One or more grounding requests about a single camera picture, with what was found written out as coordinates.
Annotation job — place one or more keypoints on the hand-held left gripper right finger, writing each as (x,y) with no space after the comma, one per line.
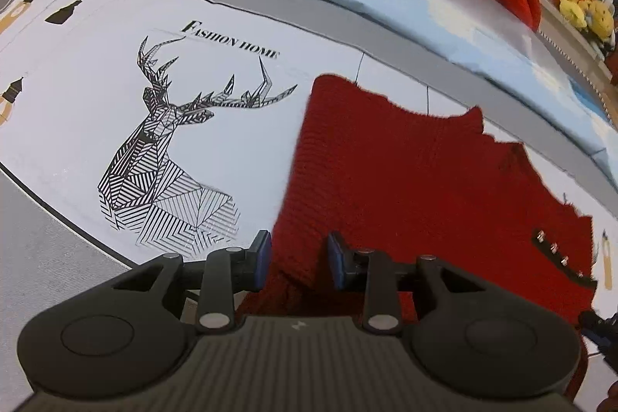
(335,260)

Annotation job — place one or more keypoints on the yellow bear plush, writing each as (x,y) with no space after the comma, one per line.
(601,18)

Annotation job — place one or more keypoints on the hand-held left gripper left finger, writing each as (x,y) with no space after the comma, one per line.
(263,255)

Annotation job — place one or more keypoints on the dark red knit sweater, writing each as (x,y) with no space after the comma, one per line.
(410,180)

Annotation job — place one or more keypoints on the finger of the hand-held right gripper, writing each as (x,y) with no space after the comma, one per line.
(596,331)

